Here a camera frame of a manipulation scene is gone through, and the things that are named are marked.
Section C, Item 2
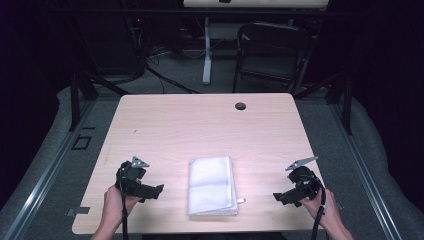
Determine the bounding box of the white desk leg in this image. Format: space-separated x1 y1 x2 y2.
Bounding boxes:
201 16 214 86

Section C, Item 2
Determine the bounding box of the black horizontal frame bar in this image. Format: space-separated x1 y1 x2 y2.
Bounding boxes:
49 7 368 18

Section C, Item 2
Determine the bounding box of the person's left hand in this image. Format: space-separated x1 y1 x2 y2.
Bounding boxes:
100 184 143 232

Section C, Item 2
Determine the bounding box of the black folding chair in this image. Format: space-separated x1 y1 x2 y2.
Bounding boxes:
232 21 315 96

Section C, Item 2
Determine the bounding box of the black metal frame stand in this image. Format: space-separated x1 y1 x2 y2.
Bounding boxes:
67 70 130 132
293 70 354 136

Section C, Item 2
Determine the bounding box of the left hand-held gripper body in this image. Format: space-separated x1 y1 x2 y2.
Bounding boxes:
115 155 151 198

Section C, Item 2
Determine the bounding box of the dark equipment cabinet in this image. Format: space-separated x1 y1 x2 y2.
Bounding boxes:
79 14 148 77

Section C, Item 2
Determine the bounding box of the black floor cable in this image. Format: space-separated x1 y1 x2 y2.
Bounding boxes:
144 64 202 95

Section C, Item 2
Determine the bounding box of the metal floor rail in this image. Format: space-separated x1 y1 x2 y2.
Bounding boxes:
2 99 97 240
328 101 403 240

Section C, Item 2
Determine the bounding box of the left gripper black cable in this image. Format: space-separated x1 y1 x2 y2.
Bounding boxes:
115 168 130 240

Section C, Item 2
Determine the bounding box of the white cloth with arrow print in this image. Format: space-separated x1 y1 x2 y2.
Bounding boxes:
186 155 247 217

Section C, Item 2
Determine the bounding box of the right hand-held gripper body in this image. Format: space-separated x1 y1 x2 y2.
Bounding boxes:
284 155 323 202

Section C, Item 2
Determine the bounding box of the person's right hand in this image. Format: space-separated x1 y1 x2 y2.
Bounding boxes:
298 188 345 232

